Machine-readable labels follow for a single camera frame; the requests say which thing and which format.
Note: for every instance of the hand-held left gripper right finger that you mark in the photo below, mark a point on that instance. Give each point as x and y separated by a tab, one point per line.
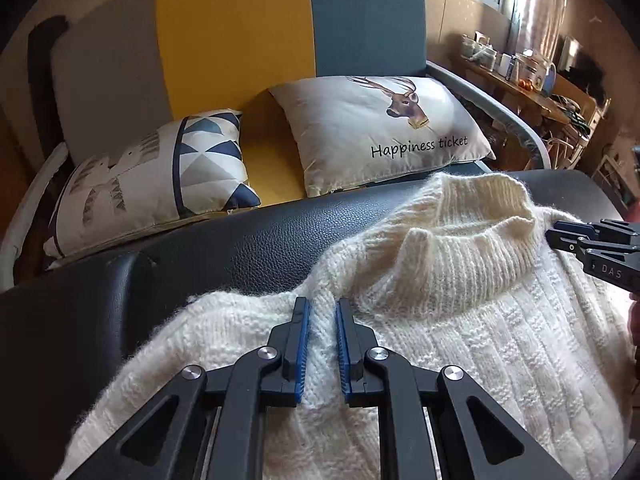
343	345

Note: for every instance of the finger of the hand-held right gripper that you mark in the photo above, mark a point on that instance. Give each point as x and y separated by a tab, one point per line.
595	260
575	228

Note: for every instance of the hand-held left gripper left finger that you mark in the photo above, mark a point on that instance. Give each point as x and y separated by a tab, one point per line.
300	341

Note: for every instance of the white knitted sweater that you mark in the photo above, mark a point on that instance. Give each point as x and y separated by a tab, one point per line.
450	305

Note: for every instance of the wooden desk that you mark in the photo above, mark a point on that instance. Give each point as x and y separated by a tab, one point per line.
530	97

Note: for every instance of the black appliance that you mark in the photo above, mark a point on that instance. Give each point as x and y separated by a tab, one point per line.
587	77

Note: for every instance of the blue kettle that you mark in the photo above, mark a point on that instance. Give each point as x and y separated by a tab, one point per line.
549	77

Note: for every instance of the white rice cooker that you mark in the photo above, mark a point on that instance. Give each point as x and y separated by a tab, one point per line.
532	71

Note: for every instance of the white cup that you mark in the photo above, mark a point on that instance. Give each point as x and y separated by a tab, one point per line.
506	66

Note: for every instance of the triangle pattern pillow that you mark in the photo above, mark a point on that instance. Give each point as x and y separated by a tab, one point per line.
150	180

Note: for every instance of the deer print pillow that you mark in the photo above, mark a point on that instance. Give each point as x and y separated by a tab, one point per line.
350	125

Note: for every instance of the sheer curtain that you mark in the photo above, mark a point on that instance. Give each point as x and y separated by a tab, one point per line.
537	5

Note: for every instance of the grey yellow blue sofa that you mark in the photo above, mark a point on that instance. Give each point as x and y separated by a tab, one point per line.
235	30

